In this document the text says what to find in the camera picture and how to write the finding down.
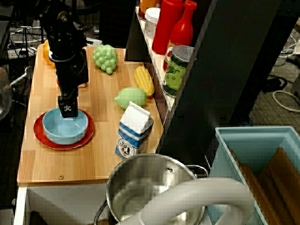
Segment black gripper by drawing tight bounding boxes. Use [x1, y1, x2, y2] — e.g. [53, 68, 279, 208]
[54, 48, 90, 119]

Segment light blue bowl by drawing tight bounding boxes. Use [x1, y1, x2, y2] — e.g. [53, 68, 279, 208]
[42, 107, 89, 145]

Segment red plate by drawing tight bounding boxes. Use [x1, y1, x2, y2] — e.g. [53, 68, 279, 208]
[33, 109, 95, 150]

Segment wooden countertop board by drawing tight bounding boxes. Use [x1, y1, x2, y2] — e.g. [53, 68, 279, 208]
[16, 44, 165, 188]

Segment yellow toy bell pepper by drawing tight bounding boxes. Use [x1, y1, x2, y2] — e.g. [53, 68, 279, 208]
[43, 39, 56, 68]

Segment green toy grapes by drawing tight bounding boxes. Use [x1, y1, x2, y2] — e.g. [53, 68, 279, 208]
[92, 44, 119, 75]

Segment green toy lime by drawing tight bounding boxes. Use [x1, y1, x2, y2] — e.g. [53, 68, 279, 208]
[113, 87, 148, 110]

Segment blue white milk carton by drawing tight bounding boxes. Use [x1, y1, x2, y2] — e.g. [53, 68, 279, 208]
[115, 101, 155, 161]

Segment yellow toy corn cob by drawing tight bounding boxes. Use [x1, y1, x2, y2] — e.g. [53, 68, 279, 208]
[134, 66, 155, 97]

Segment white kitchen shelf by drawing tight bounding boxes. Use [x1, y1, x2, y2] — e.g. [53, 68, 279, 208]
[135, 6, 176, 112]

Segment stainless steel pot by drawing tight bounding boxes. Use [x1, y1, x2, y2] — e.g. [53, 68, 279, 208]
[93, 153, 210, 225]

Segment green pea can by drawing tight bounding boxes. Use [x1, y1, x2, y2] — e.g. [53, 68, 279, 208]
[162, 45, 195, 98]

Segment white jar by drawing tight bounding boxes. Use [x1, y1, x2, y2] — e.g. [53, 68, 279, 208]
[144, 7, 161, 38]

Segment red squeeze ketchup bottle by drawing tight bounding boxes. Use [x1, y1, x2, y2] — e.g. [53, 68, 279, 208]
[151, 0, 185, 56]

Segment orange bottle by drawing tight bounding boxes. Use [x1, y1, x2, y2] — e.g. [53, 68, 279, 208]
[138, 0, 163, 21]

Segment red sauce bottle with label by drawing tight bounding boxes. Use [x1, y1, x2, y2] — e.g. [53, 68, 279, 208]
[163, 0, 198, 72]

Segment light blue plastic bin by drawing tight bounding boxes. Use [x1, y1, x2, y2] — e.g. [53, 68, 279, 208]
[207, 126, 300, 225]

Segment brown wooden board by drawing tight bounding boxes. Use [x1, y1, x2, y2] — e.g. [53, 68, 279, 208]
[228, 147, 281, 225]
[257, 146, 300, 225]

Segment black power adapter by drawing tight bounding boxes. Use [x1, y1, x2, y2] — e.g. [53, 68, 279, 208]
[261, 76, 288, 93]

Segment dark grey kitchen post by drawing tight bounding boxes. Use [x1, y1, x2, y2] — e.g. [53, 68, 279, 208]
[156, 0, 282, 166]

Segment white floor cable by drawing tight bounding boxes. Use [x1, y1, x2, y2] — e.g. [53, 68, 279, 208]
[272, 90, 300, 111]

